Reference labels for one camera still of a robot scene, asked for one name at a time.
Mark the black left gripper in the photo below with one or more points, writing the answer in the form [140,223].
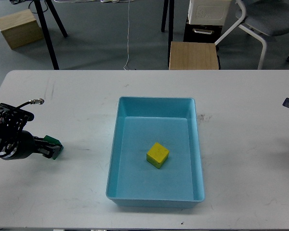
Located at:
[28,144]

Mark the black drawer cabinet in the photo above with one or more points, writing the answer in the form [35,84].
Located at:
[201,33]

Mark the light blue plastic box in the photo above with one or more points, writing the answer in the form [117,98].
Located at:
[140,123]

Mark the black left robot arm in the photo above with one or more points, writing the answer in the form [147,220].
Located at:
[15,142]

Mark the yellow wooden block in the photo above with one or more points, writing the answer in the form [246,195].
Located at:
[157,155]

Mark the wooden box far left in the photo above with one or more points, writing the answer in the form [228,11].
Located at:
[20,28]

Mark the white air purifier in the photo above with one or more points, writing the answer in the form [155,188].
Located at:
[208,12]

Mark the black stand legs centre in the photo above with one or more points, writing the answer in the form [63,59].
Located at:
[168,13]

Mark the grey white office chair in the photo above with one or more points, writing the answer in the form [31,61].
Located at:
[260,18]

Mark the green wooden block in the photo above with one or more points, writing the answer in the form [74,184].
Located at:
[51,140]

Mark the black tripod legs left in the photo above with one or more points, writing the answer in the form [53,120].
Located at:
[45,30]

